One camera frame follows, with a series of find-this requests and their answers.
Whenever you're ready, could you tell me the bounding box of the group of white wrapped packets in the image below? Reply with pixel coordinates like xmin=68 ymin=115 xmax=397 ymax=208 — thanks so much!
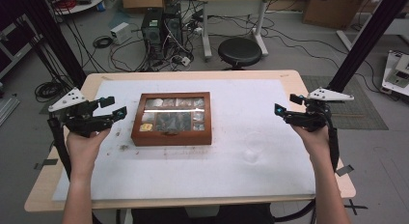
xmin=141 ymin=98 xmax=206 ymax=132

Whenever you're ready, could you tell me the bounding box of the wooden box with glass lid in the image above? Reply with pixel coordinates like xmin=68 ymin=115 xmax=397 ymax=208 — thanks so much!
xmin=130 ymin=91 xmax=213 ymax=148

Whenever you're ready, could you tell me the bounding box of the clear glass cup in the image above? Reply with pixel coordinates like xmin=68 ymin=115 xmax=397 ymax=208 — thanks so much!
xmin=243 ymin=130 xmax=263 ymax=164

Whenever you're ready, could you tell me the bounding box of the white box device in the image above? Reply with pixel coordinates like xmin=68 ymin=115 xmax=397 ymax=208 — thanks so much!
xmin=109 ymin=21 xmax=133 ymax=45

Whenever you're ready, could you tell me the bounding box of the light wooden table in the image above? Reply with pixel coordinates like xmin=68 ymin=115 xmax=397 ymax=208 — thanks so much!
xmin=23 ymin=69 xmax=357 ymax=214

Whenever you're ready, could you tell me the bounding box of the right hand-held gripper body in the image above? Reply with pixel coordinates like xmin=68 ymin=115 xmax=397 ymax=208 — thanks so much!
xmin=284 ymin=86 xmax=355 ymax=132

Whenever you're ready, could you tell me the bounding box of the large coiled black cable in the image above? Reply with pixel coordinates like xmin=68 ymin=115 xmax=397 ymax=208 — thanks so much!
xmin=34 ymin=80 xmax=66 ymax=103

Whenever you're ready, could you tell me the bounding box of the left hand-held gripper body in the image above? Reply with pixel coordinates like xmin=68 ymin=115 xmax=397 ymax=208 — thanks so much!
xmin=47 ymin=87 xmax=114 ymax=138

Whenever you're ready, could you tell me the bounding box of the right hand-held gripper cable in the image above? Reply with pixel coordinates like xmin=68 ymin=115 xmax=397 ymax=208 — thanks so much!
xmin=274 ymin=111 xmax=341 ymax=224

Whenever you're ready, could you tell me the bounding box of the left hand-held gripper cable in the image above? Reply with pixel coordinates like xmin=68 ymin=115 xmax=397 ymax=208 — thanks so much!
xmin=46 ymin=117 xmax=73 ymax=181

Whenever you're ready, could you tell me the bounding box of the black round stool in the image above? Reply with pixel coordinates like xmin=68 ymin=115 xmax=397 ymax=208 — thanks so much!
xmin=217 ymin=37 xmax=263 ymax=71

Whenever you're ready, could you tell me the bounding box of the white foam mat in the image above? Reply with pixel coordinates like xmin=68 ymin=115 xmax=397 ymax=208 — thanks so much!
xmin=52 ymin=78 xmax=316 ymax=203

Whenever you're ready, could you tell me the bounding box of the large printed cardboard box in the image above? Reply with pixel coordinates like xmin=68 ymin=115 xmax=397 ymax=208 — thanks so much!
xmin=302 ymin=0 xmax=378 ymax=31

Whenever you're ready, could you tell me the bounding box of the pile of dark tea bags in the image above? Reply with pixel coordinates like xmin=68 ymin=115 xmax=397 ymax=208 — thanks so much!
xmin=155 ymin=111 xmax=193 ymax=132

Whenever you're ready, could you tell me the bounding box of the person's left hand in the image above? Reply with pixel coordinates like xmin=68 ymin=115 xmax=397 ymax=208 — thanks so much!
xmin=65 ymin=126 xmax=112 ymax=183

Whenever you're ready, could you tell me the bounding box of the grey floor mat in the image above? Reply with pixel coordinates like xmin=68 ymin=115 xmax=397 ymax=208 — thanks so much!
xmin=300 ymin=74 xmax=390 ymax=131

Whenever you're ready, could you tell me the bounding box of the person's right hand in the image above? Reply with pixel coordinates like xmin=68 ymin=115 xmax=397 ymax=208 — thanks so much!
xmin=290 ymin=124 xmax=331 ymax=169

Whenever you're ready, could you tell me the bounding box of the person's dark clothing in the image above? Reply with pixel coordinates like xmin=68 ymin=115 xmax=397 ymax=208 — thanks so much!
xmin=130 ymin=202 xmax=275 ymax=224

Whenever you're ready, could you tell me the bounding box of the black computer tower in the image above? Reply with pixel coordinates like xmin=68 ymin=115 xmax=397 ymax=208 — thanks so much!
xmin=163 ymin=1 xmax=185 ymax=48
xmin=140 ymin=6 xmax=166 ymax=62

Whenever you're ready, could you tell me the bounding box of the round white table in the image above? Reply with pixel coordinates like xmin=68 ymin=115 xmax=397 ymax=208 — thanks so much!
xmin=47 ymin=0 xmax=107 ymax=16

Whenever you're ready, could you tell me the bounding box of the hand-held gripper cable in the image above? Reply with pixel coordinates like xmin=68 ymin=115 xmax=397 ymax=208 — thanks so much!
xmin=274 ymin=111 xmax=341 ymax=224
xmin=46 ymin=117 xmax=73 ymax=181

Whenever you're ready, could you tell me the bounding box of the white machine housing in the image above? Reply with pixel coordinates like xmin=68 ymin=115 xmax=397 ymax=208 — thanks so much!
xmin=380 ymin=49 xmax=409 ymax=98

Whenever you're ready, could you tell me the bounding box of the small coiled black cable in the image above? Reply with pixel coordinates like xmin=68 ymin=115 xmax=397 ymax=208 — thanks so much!
xmin=92 ymin=35 xmax=115 ymax=50

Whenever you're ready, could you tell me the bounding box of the grey tape strip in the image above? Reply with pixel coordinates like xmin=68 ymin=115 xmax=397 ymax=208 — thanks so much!
xmin=33 ymin=157 xmax=60 ymax=171
xmin=335 ymin=164 xmax=355 ymax=178

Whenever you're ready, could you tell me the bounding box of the black metal frame post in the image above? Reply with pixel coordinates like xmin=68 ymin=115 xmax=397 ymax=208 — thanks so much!
xmin=17 ymin=0 xmax=89 ymax=90
xmin=327 ymin=0 xmax=409 ymax=94

